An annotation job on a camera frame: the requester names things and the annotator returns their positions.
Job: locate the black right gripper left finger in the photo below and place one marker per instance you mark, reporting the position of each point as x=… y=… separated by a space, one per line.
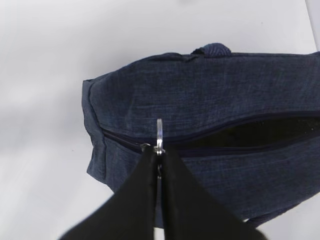
x=129 y=214

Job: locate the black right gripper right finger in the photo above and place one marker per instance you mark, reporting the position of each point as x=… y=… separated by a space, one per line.
x=189 y=212

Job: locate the dark blue lunch bag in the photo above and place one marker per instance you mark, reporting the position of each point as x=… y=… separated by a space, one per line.
x=247 y=125

